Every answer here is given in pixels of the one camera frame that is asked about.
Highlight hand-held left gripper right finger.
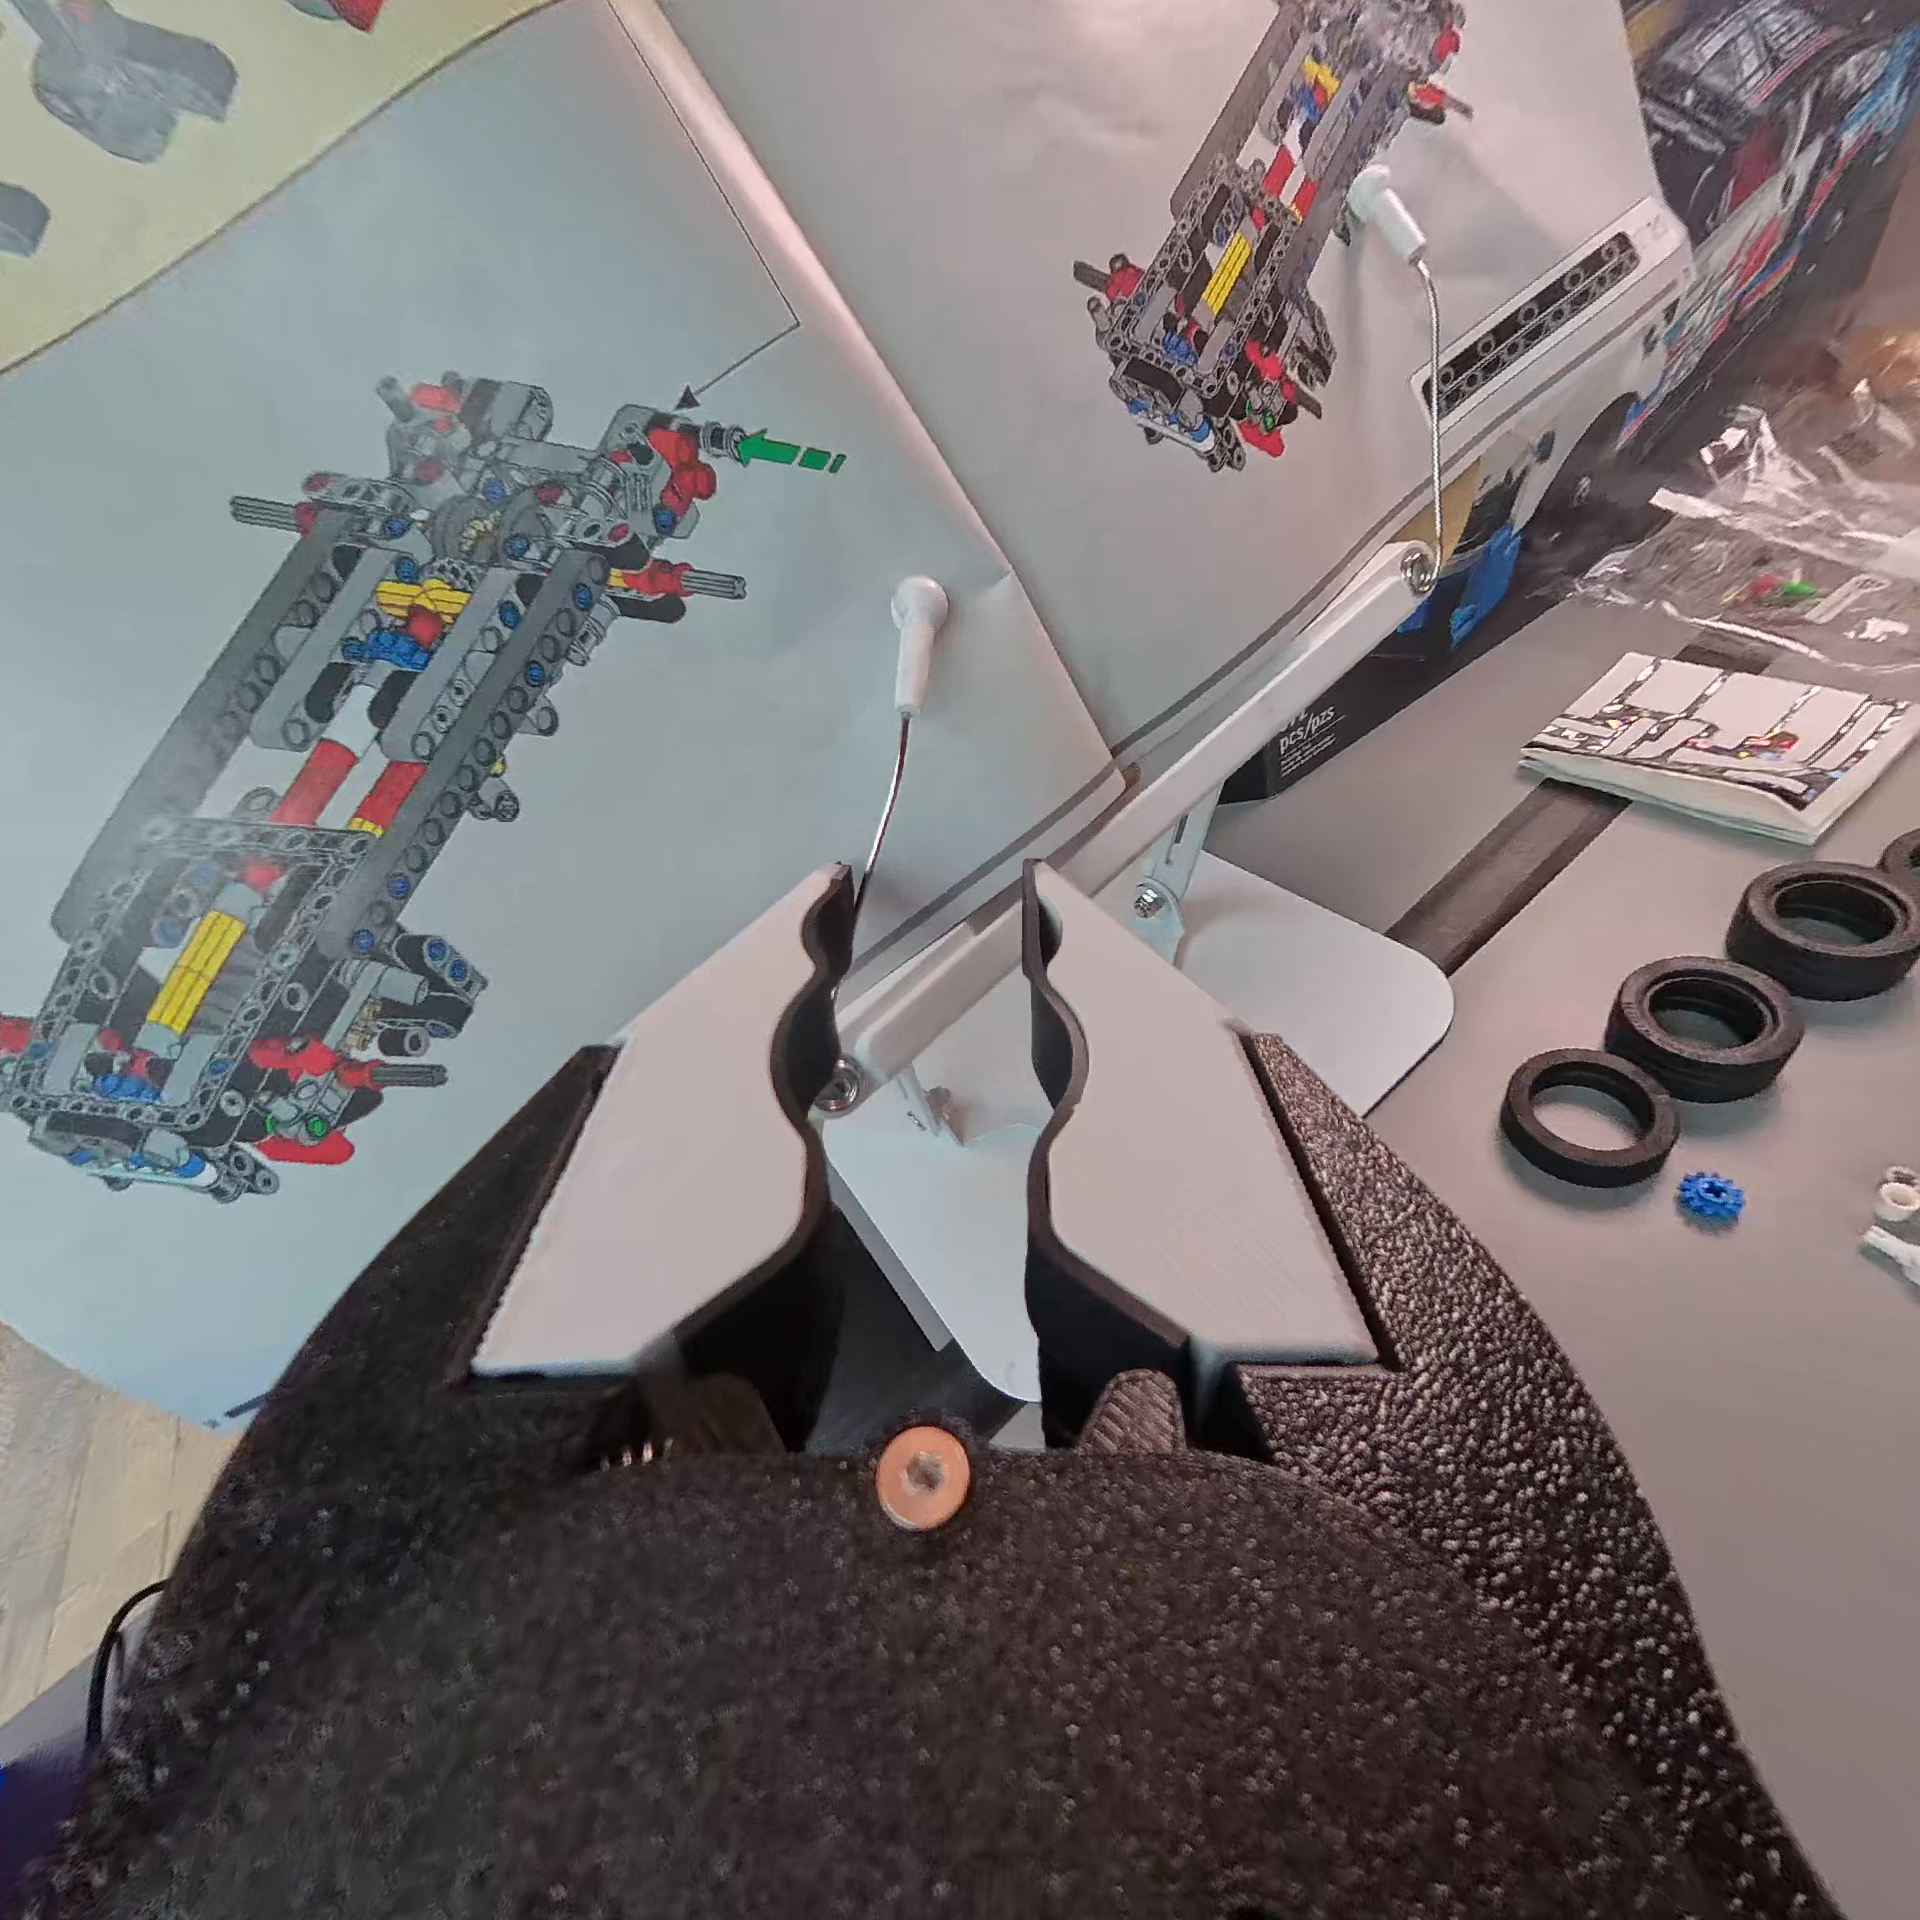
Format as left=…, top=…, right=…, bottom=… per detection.
left=1020, top=858, right=1386, bottom=1371

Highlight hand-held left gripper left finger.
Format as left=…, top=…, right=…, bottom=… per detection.
left=473, top=863, right=861, bottom=1381

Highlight white page holder clip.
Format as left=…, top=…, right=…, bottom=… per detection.
left=1344, top=164, right=1455, bottom=590
left=816, top=574, right=955, bottom=1121

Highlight grey desk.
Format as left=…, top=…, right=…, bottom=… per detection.
left=816, top=577, right=1920, bottom=1920

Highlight white book stand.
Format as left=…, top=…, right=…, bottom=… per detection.
left=811, top=541, right=1461, bottom=1404

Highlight folded sticker sheet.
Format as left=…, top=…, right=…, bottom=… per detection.
left=1518, top=649, right=1911, bottom=847

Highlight clear plastic bag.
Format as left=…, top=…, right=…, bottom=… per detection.
left=1590, top=345, right=1920, bottom=649

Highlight open toy instruction manual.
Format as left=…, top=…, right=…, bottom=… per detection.
left=0, top=0, right=1683, bottom=1435

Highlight dark toy car box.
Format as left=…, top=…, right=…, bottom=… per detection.
left=1218, top=0, right=1920, bottom=805

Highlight thin black cable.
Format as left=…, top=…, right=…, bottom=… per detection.
left=83, top=1582, right=174, bottom=1751

